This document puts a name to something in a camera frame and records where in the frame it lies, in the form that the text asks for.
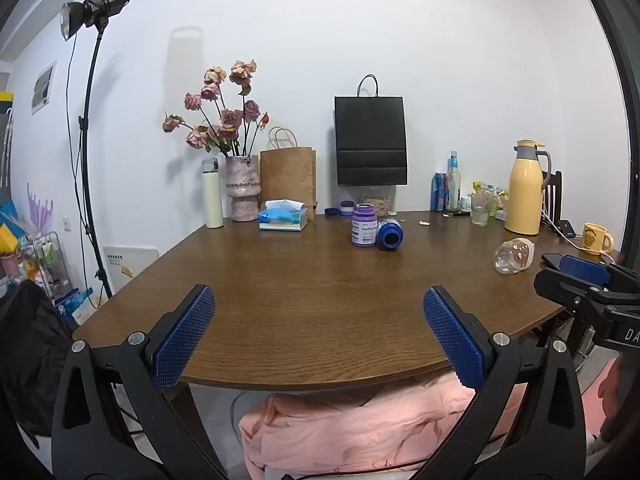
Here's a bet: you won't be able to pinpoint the white board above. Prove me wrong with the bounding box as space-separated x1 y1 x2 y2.
102 245 160 297

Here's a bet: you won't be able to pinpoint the blue supplement bottle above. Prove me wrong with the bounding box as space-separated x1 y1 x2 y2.
376 218 404 252

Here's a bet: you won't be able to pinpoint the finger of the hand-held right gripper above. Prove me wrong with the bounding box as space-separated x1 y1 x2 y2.
542 254 626 287
533 268 613 317

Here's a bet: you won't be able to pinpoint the black studio light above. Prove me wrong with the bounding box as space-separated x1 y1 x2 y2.
61 0 133 41

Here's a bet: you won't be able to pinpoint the pink textured vase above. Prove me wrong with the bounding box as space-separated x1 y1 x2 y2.
225 155 261 222

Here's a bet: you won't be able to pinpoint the blue drink can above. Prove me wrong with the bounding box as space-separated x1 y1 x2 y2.
430 172 449 212

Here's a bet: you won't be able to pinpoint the purple supplement bottle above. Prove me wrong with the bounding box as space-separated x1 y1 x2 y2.
351 203 377 249

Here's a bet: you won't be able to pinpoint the dark wooden chair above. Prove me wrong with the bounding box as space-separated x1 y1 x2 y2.
540 170 564 227

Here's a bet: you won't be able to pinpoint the blue tissue box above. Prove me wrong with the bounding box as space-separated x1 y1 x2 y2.
258 199 309 233

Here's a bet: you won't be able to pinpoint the clear snack container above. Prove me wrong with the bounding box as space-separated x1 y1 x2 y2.
363 194 396 217

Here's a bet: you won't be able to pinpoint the clear printed cup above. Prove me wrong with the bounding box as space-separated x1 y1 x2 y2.
494 238 536 275

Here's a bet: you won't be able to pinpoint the white cable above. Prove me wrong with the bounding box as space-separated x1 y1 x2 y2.
540 214 623 264

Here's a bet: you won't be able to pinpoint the pink cloth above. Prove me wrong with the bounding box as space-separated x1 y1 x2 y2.
238 374 601 480

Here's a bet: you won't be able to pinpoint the dried pink flowers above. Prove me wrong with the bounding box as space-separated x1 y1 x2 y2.
162 59 271 157

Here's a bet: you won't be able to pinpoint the clear glass bottle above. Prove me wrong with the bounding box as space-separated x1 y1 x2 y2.
446 150 462 211

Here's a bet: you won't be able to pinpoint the wall picture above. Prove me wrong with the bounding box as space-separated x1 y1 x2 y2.
30 59 59 116

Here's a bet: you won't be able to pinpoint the blue plastic packet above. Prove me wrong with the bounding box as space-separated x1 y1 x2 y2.
53 287 97 327

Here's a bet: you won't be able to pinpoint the yellow mug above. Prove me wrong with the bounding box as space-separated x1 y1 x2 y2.
581 222 615 255

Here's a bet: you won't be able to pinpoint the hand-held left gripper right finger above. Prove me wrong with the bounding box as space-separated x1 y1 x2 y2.
415 285 587 480

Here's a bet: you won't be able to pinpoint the metal rolling cart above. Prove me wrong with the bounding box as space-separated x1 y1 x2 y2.
19 231 77 307

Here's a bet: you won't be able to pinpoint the black cloth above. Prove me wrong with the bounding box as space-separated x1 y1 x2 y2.
0 280 82 450

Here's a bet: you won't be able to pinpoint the black paper bag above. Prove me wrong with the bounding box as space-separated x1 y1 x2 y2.
334 74 409 188

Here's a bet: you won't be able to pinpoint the black light stand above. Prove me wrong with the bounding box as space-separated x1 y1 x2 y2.
77 22 117 302

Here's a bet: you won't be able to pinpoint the white thermos bottle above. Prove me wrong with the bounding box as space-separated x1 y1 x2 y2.
201 158 225 229

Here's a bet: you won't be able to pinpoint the clear drinking glass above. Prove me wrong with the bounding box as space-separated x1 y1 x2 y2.
470 193 494 228

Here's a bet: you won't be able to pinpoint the brown paper bag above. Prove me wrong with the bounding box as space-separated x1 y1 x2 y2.
259 127 318 222

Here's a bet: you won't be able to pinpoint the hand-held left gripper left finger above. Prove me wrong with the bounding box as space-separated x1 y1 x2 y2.
51 284 228 480

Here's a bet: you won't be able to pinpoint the yellow thermos jug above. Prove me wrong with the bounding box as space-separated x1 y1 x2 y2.
503 139 553 236

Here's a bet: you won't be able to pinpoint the dark door frame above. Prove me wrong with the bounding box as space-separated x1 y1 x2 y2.
582 0 640 266

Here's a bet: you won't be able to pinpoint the person's right hand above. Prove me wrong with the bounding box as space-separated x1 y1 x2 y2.
600 357 640 441

